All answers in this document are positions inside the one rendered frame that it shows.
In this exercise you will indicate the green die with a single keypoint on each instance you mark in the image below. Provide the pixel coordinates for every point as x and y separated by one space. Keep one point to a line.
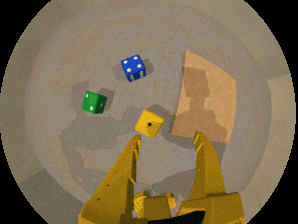
94 103

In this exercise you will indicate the tan mat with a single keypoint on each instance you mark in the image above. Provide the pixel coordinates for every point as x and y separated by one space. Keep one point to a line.
207 101

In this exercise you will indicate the yellow die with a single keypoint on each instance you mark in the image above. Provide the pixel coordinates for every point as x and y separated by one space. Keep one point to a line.
149 123

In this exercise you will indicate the blue die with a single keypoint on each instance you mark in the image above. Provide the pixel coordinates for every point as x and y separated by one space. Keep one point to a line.
133 68

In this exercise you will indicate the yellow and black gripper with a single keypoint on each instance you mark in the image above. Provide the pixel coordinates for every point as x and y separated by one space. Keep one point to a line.
113 201

